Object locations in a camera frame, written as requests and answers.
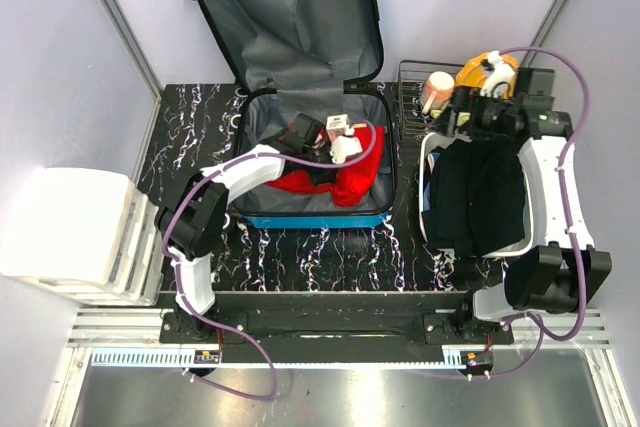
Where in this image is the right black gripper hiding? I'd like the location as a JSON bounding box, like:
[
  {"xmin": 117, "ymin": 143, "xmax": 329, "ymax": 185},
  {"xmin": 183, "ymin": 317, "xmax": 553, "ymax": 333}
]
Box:
[{"xmin": 427, "ymin": 85, "xmax": 519, "ymax": 141}]

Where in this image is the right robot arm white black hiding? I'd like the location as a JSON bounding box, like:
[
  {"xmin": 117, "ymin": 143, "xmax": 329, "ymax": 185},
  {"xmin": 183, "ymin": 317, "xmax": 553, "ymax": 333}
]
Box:
[{"xmin": 420, "ymin": 62, "xmax": 612, "ymax": 344}]

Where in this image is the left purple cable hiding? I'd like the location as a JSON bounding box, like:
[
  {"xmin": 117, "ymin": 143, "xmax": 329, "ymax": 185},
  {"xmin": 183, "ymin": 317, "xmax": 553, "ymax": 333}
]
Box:
[{"xmin": 162, "ymin": 119, "xmax": 379, "ymax": 401}]

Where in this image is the red garment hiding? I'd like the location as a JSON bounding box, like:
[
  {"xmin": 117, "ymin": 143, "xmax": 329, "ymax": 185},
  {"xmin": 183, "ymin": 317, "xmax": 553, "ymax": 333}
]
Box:
[{"xmin": 267, "ymin": 125, "xmax": 385, "ymax": 207}]

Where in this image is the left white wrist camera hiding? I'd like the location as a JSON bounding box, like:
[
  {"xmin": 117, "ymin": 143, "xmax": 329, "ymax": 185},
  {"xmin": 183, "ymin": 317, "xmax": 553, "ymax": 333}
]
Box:
[{"xmin": 330, "ymin": 127, "xmax": 363, "ymax": 164}]

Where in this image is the black garment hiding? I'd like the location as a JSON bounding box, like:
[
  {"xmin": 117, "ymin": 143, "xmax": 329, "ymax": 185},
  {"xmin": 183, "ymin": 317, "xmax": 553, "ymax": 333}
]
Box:
[{"xmin": 422, "ymin": 139, "xmax": 529, "ymax": 258}]

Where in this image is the small white pink box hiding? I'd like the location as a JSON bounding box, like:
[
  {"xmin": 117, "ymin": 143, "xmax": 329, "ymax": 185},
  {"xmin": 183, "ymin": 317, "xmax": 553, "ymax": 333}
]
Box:
[{"xmin": 325, "ymin": 114, "xmax": 350, "ymax": 142}]

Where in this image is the blue cotton shirt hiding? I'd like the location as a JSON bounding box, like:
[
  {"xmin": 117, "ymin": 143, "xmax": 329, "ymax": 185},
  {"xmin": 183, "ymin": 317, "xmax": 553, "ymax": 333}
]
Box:
[{"xmin": 421, "ymin": 153, "xmax": 439, "ymax": 211}]

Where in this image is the black marbled table mat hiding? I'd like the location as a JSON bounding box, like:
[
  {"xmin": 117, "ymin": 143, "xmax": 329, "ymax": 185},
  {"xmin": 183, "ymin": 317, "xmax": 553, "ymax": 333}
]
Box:
[{"xmin": 138, "ymin": 84, "xmax": 515, "ymax": 292}]

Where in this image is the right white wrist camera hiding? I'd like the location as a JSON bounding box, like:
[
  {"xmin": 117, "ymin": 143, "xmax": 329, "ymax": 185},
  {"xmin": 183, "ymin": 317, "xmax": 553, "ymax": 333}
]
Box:
[{"xmin": 480, "ymin": 50, "xmax": 515, "ymax": 98}]

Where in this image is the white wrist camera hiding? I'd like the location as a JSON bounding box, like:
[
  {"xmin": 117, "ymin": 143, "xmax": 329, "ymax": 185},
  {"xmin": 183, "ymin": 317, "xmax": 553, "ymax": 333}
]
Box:
[
  {"xmin": 480, "ymin": 50, "xmax": 515, "ymax": 98},
  {"xmin": 330, "ymin": 127, "xmax": 363, "ymax": 164}
]

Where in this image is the black wire dish rack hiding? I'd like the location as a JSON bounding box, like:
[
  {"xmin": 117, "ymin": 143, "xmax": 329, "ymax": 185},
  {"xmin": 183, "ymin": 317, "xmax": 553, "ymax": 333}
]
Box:
[{"xmin": 397, "ymin": 58, "xmax": 546, "ymax": 141}]

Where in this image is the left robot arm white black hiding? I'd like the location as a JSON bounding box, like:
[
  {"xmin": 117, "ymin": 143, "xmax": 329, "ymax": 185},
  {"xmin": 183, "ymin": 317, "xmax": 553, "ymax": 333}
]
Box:
[{"xmin": 155, "ymin": 114, "xmax": 353, "ymax": 343}]

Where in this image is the blue cartoon fish suitcase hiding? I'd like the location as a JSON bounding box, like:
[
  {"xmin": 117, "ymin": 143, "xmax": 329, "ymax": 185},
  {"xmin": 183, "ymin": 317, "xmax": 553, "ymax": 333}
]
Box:
[{"xmin": 193, "ymin": 0, "xmax": 397, "ymax": 229}]

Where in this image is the white rectangular plastic basin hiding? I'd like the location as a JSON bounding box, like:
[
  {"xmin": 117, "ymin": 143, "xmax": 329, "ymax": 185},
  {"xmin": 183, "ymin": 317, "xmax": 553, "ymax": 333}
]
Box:
[{"xmin": 418, "ymin": 129, "xmax": 535, "ymax": 259}]

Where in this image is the white drawer organizer box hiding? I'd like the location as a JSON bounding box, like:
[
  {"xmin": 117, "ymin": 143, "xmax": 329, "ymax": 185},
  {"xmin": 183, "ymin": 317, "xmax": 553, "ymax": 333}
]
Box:
[{"xmin": 1, "ymin": 168, "xmax": 164, "ymax": 307}]

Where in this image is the aluminium rail frame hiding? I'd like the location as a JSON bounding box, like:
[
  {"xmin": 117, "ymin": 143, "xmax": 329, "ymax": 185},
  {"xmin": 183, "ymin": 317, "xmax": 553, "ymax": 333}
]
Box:
[{"xmin": 68, "ymin": 301, "xmax": 609, "ymax": 370}]

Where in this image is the pink plastic cup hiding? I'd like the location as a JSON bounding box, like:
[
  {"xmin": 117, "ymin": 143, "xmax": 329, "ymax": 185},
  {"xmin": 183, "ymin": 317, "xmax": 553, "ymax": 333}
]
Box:
[{"xmin": 420, "ymin": 71, "xmax": 455, "ymax": 115}]

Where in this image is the orange round plate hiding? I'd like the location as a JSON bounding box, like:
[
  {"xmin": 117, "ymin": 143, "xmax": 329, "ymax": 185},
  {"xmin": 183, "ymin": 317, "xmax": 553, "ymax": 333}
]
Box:
[{"xmin": 455, "ymin": 51, "xmax": 520, "ymax": 99}]

